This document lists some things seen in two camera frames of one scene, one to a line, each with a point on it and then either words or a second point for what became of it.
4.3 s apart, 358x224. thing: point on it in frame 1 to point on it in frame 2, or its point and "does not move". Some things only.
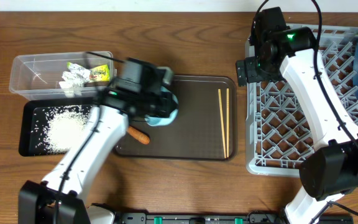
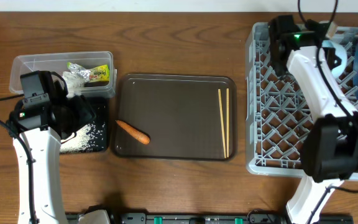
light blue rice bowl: x=163 y=121 to x=337 y=70
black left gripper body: x=156 y=106 to x=71 y=116
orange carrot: x=138 y=135 does not move
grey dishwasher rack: x=279 y=140 does not move
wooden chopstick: x=222 y=123 does not move
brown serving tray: x=204 y=127 does not move
